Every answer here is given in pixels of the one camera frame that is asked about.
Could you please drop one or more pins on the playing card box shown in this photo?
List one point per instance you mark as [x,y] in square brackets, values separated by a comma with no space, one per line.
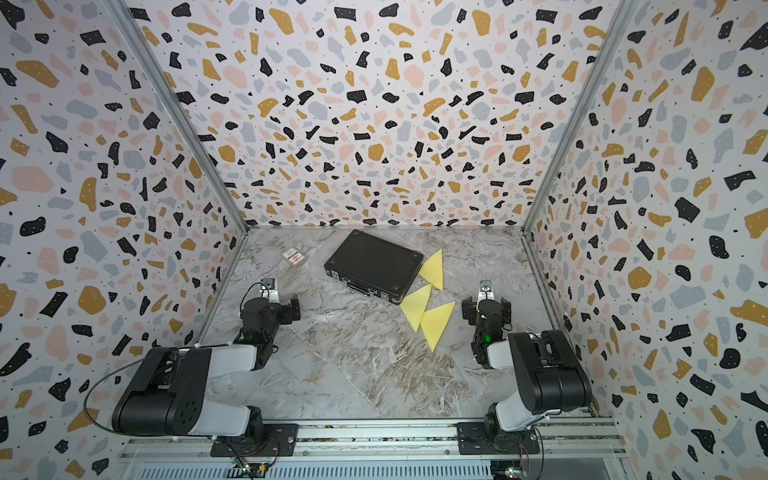
[294,256]

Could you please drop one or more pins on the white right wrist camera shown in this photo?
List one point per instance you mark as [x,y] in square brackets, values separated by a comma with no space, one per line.
[485,290]

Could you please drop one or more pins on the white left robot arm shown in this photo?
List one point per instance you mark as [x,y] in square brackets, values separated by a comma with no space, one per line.
[167,394]

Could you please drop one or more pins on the black hard carrying case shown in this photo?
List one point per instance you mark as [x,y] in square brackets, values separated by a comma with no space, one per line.
[374,266]

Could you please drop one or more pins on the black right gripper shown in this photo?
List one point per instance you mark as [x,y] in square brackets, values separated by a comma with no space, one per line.
[470,310]

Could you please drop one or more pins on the aluminium corner post right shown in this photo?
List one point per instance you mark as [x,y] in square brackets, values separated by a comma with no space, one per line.
[614,33]

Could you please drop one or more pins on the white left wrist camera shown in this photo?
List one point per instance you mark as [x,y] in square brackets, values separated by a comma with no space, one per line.
[269,290]

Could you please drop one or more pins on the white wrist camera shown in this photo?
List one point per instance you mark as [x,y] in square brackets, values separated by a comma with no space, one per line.
[485,290]
[269,290]

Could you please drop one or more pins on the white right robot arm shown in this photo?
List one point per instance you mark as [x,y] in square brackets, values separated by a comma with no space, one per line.
[549,378]

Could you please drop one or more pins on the aluminium corner post left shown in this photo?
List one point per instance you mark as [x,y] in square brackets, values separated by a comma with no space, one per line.
[124,21]

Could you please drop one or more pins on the aluminium mounting rail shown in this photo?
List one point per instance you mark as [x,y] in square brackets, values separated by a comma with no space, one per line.
[558,448]

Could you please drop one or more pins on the yellow square paper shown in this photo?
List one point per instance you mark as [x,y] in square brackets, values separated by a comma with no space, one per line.
[414,306]
[434,322]
[432,270]

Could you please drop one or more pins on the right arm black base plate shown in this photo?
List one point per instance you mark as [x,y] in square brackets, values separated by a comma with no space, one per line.
[492,441]

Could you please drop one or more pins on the aluminium corner post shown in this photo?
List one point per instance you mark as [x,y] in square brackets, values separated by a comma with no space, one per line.
[614,33]
[124,21]

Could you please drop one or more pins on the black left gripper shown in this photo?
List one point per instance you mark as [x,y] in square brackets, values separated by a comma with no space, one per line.
[284,317]

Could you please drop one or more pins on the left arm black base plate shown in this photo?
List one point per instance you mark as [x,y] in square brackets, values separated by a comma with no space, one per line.
[264,440]

